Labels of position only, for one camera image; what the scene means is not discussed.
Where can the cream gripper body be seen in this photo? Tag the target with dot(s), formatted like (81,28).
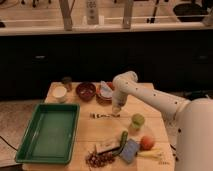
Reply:
(118,101)

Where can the silver fork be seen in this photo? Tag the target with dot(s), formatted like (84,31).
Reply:
(97,115)

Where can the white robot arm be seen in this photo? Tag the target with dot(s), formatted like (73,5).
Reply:
(194,146)

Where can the blue grey cloth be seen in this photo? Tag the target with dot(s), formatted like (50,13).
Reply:
(105,90)

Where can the orange bowl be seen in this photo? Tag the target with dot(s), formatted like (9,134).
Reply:
(102,99)

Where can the green cup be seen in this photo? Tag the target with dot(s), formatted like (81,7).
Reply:
(137,121)

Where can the dark red bowl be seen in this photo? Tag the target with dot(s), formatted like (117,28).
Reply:
(86,91)

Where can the green cucumber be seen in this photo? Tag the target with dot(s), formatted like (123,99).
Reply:
(122,143)

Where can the white box with dark edge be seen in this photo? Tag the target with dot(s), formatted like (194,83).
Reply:
(106,145)

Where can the orange fruit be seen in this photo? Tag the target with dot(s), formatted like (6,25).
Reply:
(146,142)

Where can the blue sponge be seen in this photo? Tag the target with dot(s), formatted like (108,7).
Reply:
(129,151)

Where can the dark brown cup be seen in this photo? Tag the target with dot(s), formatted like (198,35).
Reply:
(67,82)

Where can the white cup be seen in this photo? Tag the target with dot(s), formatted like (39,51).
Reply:
(60,93)

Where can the bunch of red grapes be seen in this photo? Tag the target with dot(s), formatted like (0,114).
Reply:
(96,160)

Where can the yellow banana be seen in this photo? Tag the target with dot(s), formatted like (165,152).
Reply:
(154,154)

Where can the green plastic tray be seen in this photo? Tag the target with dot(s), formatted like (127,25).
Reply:
(50,135)

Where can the white remote control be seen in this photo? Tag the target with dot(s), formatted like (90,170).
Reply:
(92,12)

